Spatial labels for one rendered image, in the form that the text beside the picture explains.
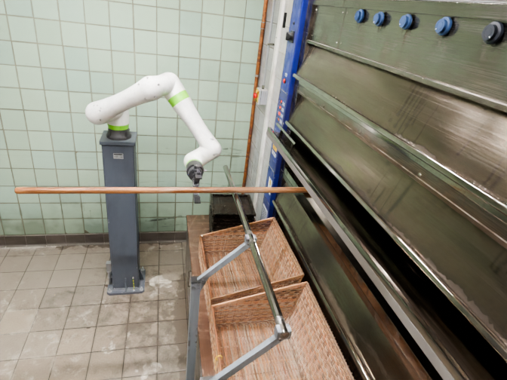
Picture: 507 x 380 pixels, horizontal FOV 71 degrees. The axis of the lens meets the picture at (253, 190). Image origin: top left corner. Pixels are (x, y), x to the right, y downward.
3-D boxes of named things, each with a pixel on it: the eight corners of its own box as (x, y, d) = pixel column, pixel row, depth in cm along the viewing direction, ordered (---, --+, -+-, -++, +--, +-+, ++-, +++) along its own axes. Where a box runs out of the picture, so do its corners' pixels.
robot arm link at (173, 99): (148, 81, 194) (163, 68, 188) (161, 78, 205) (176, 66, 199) (167, 110, 198) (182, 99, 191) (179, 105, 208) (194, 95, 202)
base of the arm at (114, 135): (109, 126, 239) (109, 117, 236) (133, 127, 243) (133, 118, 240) (104, 139, 217) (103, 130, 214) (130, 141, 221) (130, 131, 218)
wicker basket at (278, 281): (269, 250, 242) (275, 215, 229) (297, 314, 194) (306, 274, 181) (197, 253, 229) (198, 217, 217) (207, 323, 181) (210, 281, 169)
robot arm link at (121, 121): (99, 128, 216) (96, 96, 208) (116, 122, 230) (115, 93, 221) (117, 133, 213) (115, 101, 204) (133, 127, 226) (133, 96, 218)
